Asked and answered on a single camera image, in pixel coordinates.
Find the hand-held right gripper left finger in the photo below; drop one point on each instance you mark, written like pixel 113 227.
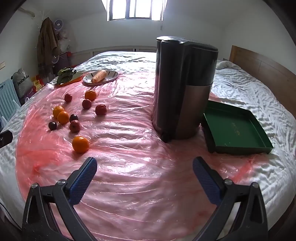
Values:
pixel 83 179

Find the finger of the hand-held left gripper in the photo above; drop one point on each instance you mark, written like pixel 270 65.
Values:
pixel 5 138

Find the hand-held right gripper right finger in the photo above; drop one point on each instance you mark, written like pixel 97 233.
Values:
pixel 205 179

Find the orange mandarin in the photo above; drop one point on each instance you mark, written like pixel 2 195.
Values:
pixel 57 110
pixel 90 95
pixel 63 117
pixel 80 144

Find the dark purple plum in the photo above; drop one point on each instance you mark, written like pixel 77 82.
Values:
pixel 52 125
pixel 74 117

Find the small red apple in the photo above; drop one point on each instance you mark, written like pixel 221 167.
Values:
pixel 68 97
pixel 101 109
pixel 86 104
pixel 74 126

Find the green square tray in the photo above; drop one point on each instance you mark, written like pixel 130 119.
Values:
pixel 233 129

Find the light blue rack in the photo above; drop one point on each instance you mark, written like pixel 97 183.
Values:
pixel 8 97

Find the grey printed bag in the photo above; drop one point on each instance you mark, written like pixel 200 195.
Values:
pixel 22 81

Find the yellow printed box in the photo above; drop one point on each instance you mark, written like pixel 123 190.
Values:
pixel 37 83

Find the green leafy vegetable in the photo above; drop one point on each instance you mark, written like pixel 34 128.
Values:
pixel 66 73

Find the orange tray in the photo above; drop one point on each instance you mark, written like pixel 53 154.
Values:
pixel 76 77

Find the dark grey juicer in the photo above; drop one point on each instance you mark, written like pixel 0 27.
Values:
pixel 182 88

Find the white bed sheet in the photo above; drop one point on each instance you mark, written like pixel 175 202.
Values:
pixel 249 88

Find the brown hanging coat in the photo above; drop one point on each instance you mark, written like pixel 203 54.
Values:
pixel 46 44

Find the carrot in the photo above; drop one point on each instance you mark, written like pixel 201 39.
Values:
pixel 99 76

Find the white striped plate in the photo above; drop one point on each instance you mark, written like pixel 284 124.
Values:
pixel 111 76

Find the white pillow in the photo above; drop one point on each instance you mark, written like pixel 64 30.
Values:
pixel 227 64

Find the wooden headboard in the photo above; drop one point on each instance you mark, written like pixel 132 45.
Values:
pixel 261 62

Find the white low cabinet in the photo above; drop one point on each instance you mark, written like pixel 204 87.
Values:
pixel 111 49

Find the window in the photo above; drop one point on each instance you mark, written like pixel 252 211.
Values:
pixel 134 9

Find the small white wall fan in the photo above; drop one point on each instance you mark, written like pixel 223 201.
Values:
pixel 58 25

